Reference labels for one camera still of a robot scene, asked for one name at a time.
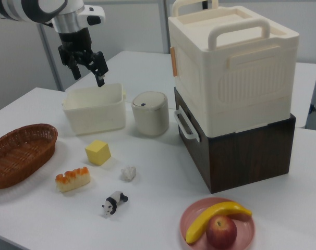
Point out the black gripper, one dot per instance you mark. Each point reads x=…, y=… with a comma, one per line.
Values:
x=75, y=43

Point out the toy bread with orange topping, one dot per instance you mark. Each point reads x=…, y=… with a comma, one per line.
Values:
x=72, y=179

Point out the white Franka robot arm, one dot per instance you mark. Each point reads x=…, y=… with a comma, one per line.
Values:
x=27, y=9

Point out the brown wicker basket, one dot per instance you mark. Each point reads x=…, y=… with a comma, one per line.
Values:
x=19, y=153

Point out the open white plastic bin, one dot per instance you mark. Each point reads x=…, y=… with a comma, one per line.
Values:
x=95, y=114

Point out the small cream trash can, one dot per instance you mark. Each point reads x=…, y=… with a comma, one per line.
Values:
x=150, y=114

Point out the yellow foam cube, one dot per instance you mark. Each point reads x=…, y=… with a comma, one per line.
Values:
x=97, y=152

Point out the crumpled white paper ball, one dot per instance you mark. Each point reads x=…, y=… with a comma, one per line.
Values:
x=128, y=174

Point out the panda toy figure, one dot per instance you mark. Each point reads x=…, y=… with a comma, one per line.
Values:
x=113, y=202

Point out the yellow toy banana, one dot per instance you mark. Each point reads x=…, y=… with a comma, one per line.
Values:
x=212, y=218

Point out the red toy apple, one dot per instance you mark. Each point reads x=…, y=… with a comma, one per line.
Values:
x=221, y=232

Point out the pink plate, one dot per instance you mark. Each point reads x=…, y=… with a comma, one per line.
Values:
x=242, y=230

